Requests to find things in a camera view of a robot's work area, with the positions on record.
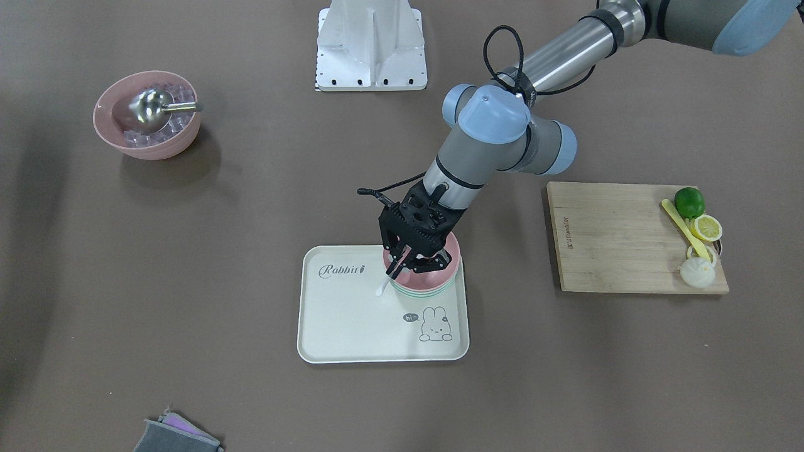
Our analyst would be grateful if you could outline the grey folded cloth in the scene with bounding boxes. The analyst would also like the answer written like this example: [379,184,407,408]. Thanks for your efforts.
[133,411,224,451]

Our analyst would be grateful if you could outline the metal ice scoop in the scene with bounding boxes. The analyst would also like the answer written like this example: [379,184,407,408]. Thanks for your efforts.
[124,88,204,134]

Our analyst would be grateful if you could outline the green lime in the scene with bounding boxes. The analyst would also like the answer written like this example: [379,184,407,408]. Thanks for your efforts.
[673,186,706,218]

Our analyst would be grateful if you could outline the green bowl stack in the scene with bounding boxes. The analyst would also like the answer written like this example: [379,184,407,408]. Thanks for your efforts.
[391,278,455,299]

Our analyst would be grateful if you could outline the cream rabbit tray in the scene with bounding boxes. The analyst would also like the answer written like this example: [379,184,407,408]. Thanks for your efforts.
[298,244,470,364]

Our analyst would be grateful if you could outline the lemon slice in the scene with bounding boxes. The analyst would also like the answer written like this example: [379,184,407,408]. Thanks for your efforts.
[687,214,723,242]
[686,244,720,266]

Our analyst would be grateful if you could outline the white steamed bun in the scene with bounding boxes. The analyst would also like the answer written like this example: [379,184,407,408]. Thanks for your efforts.
[678,257,716,289]

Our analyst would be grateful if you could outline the small pink bowl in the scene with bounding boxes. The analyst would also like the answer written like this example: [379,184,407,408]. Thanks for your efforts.
[396,232,460,289]

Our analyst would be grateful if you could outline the large pink ice bowl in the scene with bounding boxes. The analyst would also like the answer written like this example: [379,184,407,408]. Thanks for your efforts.
[92,70,200,160]

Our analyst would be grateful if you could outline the wooden cutting board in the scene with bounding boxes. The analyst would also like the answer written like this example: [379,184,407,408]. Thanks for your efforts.
[546,182,729,295]

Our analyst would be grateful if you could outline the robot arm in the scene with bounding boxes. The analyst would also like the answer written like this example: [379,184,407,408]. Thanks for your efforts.
[359,1,802,279]

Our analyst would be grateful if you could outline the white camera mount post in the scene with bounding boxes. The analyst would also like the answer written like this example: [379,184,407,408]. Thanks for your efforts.
[315,1,428,92]

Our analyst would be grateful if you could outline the white ceramic spoon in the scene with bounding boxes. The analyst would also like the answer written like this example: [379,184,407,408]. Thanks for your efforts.
[374,254,410,297]

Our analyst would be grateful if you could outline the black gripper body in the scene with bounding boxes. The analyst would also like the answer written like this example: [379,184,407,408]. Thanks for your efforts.
[378,182,464,276]

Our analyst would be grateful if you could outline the yellow plastic knife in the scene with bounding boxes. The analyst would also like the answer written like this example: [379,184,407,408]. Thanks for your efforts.
[661,198,714,264]

